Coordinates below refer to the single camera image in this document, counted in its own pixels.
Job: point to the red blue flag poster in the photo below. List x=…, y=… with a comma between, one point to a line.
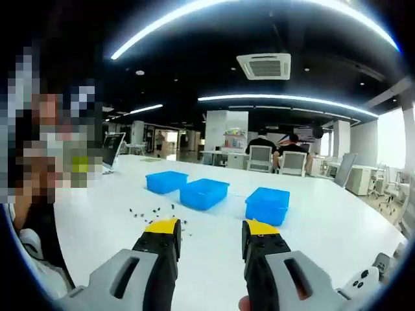
x=304, y=136

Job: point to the curved ceiling light strip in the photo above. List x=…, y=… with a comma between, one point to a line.
x=259, y=96

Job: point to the short ceiling light strip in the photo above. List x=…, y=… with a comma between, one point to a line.
x=146, y=109

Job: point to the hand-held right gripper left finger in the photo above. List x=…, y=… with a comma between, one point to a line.
x=107, y=278

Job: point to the person's right hand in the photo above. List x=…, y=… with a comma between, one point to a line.
x=244, y=304

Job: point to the white mesh office chair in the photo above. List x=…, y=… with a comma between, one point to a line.
x=259, y=157
x=293, y=163

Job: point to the white game controller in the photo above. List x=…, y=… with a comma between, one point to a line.
x=361, y=280

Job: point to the silver laptop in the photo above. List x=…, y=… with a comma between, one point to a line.
x=113, y=149

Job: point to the round ceiling fixture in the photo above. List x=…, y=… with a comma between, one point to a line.
x=140, y=72

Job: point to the small black resistors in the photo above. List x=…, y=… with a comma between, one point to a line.
x=154, y=211

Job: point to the white ceiling air conditioner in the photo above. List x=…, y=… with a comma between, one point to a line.
x=264, y=66

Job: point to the blue plastic bin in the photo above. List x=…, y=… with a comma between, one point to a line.
x=202, y=196
x=167, y=183
x=266, y=207

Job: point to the white cabinet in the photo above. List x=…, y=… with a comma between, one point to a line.
x=361, y=179

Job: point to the long curved ceiling light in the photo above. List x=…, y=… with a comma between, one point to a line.
x=136, y=42

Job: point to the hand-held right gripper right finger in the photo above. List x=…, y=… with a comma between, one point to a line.
x=269, y=259

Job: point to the white display shelf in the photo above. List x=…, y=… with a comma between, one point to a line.
x=235, y=133

